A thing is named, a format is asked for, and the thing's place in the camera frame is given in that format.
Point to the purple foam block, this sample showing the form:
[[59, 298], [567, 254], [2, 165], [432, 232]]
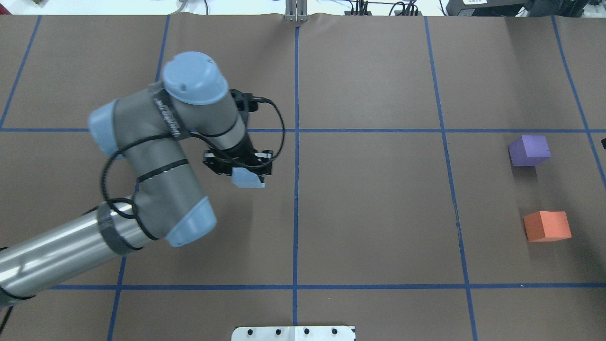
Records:
[[529, 151]]

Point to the aluminium frame post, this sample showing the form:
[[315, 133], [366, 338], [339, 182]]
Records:
[[296, 11]]

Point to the orange foam block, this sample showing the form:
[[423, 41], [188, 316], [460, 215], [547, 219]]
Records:
[[547, 226]]

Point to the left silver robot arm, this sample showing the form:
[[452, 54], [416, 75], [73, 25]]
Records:
[[150, 191]]

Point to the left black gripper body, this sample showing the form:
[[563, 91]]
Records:
[[240, 155]]

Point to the light blue foam block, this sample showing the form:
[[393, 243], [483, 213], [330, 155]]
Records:
[[244, 178]]

